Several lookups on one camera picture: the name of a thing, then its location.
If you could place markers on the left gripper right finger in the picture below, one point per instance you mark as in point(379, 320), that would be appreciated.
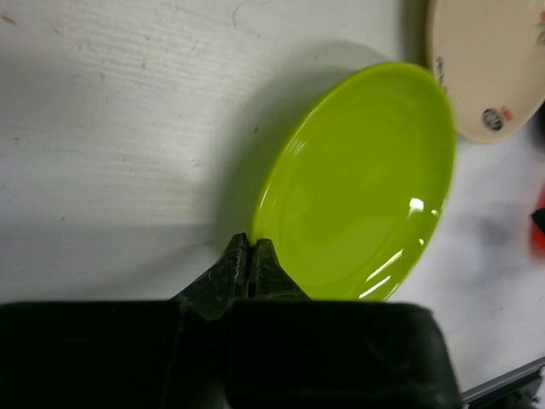
point(267, 278)

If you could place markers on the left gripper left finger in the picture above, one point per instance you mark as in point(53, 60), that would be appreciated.
point(210, 293)

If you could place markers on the lime green plate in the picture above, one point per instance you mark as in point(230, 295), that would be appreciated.
point(354, 195)

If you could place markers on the orange glossy plate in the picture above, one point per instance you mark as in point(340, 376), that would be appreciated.
point(537, 232)

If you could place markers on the small beige patterned plate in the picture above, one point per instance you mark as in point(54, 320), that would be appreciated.
point(488, 57)

